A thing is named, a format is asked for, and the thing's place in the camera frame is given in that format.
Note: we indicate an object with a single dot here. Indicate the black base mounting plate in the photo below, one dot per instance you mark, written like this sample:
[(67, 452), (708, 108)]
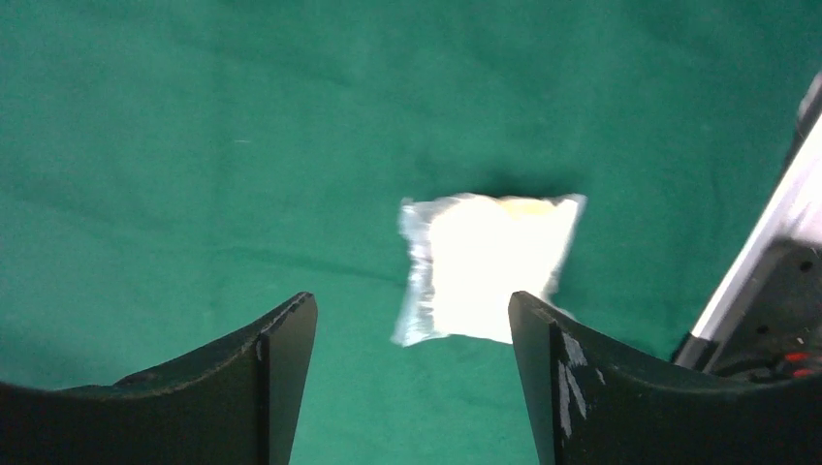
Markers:
[(773, 330)]

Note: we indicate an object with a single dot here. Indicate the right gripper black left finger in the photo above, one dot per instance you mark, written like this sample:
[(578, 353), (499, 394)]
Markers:
[(235, 400)]

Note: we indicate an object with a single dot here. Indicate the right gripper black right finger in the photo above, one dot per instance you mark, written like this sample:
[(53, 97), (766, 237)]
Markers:
[(594, 400)]

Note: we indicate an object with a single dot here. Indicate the gauze packet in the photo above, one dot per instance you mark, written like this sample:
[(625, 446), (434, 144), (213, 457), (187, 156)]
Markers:
[(469, 253)]

